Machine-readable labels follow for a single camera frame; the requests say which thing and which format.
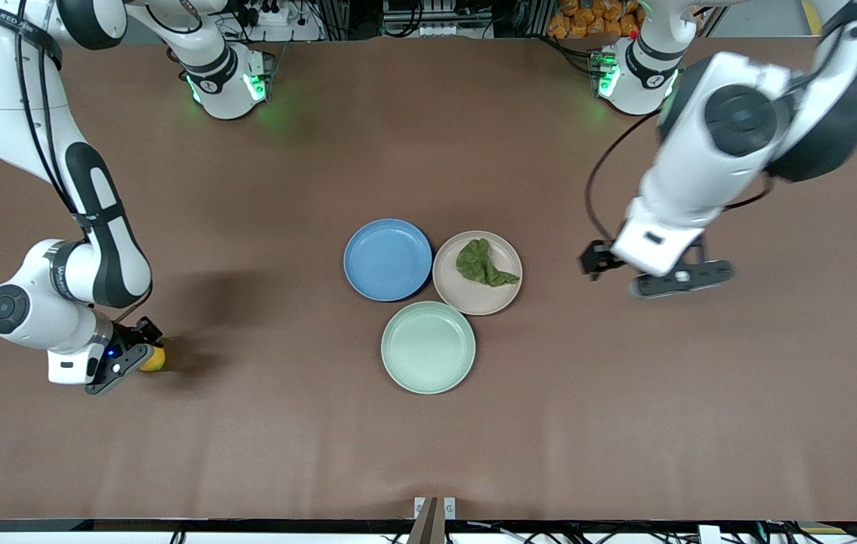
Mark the small metal bracket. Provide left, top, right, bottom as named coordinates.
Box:
left=413, top=496, right=456, bottom=522

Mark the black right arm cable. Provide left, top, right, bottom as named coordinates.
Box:
left=14, top=0, right=85, bottom=224

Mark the green lettuce leaf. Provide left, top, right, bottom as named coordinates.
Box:
left=456, top=238, right=521, bottom=289

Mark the pile of orange fruit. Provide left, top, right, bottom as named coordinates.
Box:
left=548, top=0, right=642, bottom=40

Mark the brown pointed bar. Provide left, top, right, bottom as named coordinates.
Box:
left=407, top=497, right=441, bottom=544

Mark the pink beige plate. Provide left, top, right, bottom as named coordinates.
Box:
left=432, top=230, right=524, bottom=317

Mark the light green plate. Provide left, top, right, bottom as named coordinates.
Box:
left=381, top=301, right=477, bottom=395

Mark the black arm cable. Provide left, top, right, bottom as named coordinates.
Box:
left=584, top=112, right=662, bottom=244
left=14, top=0, right=85, bottom=224

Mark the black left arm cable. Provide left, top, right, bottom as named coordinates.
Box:
left=584, top=112, right=662, bottom=244

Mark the white power strip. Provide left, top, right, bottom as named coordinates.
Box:
left=236, top=0, right=323, bottom=43

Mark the blue plate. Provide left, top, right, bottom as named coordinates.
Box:
left=343, top=218, right=434, bottom=303

